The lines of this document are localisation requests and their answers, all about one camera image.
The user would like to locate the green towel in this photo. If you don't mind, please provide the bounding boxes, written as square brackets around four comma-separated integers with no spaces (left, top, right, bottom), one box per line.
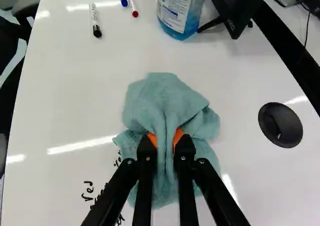
[112,72,221,211]

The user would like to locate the red capped marker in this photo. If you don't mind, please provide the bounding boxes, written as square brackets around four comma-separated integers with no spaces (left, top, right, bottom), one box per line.
[124,0,140,19]

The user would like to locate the blue cleaner bottle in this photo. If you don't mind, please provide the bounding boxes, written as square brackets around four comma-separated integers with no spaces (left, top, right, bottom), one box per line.
[156,0,208,41]

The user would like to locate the black monitor stand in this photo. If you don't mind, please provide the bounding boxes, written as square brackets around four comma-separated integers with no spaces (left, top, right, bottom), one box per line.
[196,0,267,40]

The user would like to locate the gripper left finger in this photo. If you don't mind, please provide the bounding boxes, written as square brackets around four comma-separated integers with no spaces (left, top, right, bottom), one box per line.
[80,132,159,226]

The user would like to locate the black table divider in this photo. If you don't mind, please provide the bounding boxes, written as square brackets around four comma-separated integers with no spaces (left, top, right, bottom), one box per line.
[251,0,320,111]

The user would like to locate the white table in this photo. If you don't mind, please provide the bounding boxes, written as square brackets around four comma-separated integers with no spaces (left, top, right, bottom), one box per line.
[0,0,320,226]

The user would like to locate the black capped marker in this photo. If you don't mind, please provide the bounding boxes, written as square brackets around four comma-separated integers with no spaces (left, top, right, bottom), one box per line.
[88,3,103,39]

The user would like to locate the grey office chair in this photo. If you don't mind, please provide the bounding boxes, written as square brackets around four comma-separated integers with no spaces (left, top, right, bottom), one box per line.
[0,0,46,34]

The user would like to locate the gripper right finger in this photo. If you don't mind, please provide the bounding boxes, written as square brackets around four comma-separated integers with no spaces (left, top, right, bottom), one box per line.
[170,128,251,226]

